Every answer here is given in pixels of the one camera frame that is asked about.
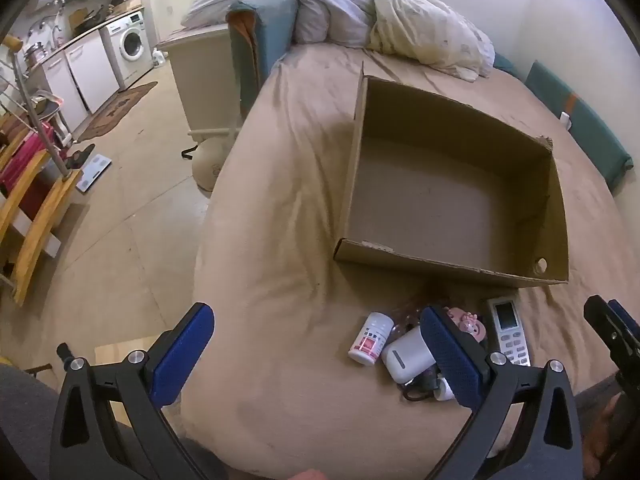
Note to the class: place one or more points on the wooden chair frame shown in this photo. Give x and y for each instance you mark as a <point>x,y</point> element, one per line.
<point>40,220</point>

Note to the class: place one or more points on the white washing machine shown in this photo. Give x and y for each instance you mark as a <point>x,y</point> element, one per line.
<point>131,42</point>

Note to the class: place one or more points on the white plastic stool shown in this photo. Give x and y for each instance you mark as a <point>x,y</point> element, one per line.
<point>50,110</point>

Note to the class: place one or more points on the cream duvet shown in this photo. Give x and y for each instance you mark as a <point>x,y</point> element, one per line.
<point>425,30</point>

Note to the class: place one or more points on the person's left hand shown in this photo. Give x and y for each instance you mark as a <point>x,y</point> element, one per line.
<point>310,475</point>

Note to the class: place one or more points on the teal pillow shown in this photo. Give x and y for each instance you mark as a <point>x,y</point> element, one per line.
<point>507,66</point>

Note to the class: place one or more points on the white rounded charger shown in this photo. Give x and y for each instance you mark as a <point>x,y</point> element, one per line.
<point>407,355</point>

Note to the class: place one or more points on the black slipper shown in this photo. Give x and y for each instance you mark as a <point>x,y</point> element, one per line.
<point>80,156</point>

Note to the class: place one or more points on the pink toy figure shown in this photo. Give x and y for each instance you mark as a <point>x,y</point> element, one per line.
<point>470,325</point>

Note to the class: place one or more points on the metal cooking pot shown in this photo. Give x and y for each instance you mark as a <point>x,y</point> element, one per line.
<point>35,52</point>

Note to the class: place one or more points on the beige exercise ball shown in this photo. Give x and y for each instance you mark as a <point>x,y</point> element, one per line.
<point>210,165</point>

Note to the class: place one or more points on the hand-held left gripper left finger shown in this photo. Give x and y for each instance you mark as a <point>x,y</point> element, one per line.
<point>184,355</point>

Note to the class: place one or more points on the white remote control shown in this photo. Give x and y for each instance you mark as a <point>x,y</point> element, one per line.
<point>507,330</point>

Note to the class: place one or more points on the brown cardboard box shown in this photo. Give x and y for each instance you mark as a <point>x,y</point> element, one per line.
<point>425,200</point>

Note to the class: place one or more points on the teal headboard cushion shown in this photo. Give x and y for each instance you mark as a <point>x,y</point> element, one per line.
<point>270,35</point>

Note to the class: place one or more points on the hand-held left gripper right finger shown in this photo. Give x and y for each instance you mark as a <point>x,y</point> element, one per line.
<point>450,360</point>

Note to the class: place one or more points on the white kitchen cabinet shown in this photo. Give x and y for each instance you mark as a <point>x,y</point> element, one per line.
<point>95,72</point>
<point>62,90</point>

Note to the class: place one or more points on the metal stair railing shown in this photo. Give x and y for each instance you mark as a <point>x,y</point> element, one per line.
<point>22,80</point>

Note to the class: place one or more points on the white bathroom scale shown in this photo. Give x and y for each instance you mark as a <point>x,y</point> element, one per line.
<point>94,172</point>

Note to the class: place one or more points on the red suitcase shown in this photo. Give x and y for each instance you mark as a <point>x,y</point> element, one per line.
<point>20,165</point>

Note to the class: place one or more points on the light grey pillow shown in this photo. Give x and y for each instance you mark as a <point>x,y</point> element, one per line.
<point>315,22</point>

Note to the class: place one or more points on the white pill bottle red label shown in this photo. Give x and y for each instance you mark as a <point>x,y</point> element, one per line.
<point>370,340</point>

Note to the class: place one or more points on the brown floor mat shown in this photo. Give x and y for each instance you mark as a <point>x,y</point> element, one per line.
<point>120,110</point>

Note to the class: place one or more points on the white bedside cabinet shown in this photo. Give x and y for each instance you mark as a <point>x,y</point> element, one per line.
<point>210,80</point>

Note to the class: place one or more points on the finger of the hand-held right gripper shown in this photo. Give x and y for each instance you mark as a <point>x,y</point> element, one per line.
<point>625,315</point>
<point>607,330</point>

